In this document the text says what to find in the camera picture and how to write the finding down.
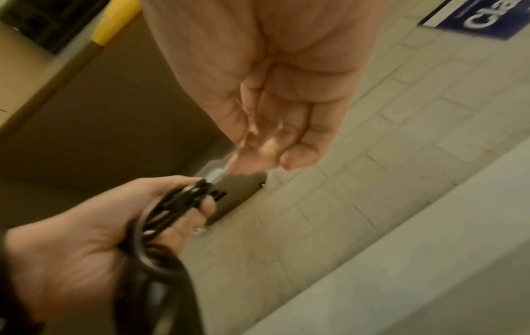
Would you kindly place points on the brown door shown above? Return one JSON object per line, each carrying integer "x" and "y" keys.
{"x": 116, "y": 124}

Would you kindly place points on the grey metal door lock plate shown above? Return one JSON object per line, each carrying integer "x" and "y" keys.
{"x": 236, "y": 196}

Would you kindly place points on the blue and white sign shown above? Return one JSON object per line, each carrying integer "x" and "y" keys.
{"x": 480, "y": 16}

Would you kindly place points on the dark glass panel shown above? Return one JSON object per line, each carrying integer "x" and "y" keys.
{"x": 45, "y": 19}

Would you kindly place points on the person's right hand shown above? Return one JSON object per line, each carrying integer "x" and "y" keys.
{"x": 256, "y": 39}

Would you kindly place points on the person's left forearm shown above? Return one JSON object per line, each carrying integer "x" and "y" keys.
{"x": 16, "y": 314}

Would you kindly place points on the person's left hand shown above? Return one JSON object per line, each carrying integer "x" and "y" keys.
{"x": 78, "y": 248}

